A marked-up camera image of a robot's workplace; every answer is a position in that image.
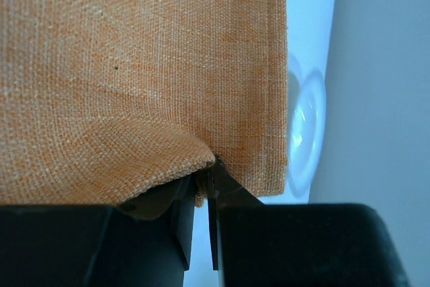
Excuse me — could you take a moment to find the clear plastic cup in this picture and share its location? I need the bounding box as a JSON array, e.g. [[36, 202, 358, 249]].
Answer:
[[288, 54, 327, 202]]

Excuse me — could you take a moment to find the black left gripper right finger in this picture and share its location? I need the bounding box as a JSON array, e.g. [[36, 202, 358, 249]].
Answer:
[[206, 157, 429, 286]]

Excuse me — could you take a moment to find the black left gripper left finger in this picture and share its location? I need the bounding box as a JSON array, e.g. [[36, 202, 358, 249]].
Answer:
[[1, 176, 196, 286]]

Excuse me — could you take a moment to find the orange cloth placemat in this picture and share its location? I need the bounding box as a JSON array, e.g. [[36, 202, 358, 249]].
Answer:
[[1, 0, 287, 204]]

